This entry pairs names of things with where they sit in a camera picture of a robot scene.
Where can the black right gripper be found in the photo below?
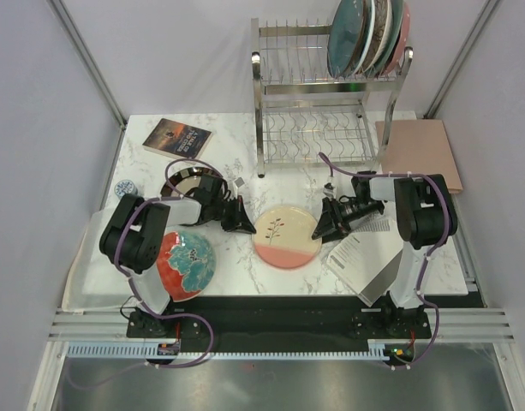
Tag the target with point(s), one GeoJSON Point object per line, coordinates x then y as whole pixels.
{"type": "Point", "coordinates": [331, 224]}

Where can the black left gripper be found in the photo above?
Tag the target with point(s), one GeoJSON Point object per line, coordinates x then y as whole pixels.
{"type": "Point", "coordinates": [240, 221]}

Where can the cream and pink plate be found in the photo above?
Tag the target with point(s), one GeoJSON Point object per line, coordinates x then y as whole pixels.
{"type": "Point", "coordinates": [283, 237]}

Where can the black rim beige plate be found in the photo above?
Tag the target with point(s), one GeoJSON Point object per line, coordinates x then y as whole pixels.
{"type": "Point", "coordinates": [189, 178]}

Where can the red plate blue flower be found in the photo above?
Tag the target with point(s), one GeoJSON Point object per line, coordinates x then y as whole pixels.
{"type": "Point", "coordinates": [186, 264]}

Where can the dark blue blossom plate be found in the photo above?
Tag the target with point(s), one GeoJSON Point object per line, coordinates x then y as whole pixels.
{"type": "Point", "coordinates": [346, 38]}

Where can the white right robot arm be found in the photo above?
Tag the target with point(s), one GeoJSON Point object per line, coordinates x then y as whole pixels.
{"type": "Point", "coordinates": [425, 218]}

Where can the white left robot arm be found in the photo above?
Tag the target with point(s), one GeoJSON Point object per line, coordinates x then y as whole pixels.
{"type": "Point", "coordinates": [146, 238]}

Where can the steel two-tier dish rack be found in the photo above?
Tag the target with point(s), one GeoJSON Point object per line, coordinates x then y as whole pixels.
{"type": "Point", "coordinates": [301, 111]}

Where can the pink plate in rack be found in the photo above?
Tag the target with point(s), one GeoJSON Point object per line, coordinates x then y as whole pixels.
{"type": "Point", "coordinates": [401, 43]}

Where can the white grey booklet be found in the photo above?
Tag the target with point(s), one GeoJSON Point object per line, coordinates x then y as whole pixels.
{"type": "Point", "coordinates": [367, 260]}

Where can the paperback book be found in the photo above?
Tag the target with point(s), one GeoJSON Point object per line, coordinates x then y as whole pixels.
{"type": "Point", "coordinates": [177, 140]}

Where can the blue white ceramic jar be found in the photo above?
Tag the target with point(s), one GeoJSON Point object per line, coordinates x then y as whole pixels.
{"type": "Point", "coordinates": [125, 187]}

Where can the brown floral pattern plate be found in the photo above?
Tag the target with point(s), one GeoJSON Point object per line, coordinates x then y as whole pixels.
{"type": "Point", "coordinates": [381, 31]}

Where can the teal green plate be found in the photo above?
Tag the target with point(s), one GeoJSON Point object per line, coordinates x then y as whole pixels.
{"type": "Point", "coordinates": [397, 21]}

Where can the white watermelon pattern plate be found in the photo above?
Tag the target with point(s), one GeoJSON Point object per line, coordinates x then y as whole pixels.
{"type": "Point", "coordinates": [367, 35]}

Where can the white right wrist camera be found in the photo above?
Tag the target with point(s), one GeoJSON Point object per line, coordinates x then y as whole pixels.
{"type": "Point", "coordinates": [329, 190]}

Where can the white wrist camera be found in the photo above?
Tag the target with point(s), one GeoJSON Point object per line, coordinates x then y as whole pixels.
{"type": "Point", "coordinates": [329, 190]}
{"type": "Point", "coordinates": [237, 184]}

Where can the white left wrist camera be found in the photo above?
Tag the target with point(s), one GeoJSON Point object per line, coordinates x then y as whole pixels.
{"type": "Point", "coordinates": [237, 184]}

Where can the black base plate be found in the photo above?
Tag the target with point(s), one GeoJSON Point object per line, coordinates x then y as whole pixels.
{"type": "Point", "coordinates": [281, 322]}

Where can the light blue cable duct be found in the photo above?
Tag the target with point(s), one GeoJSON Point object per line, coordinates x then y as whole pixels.
{"type": "Point", "coordinates": [160, 351]}

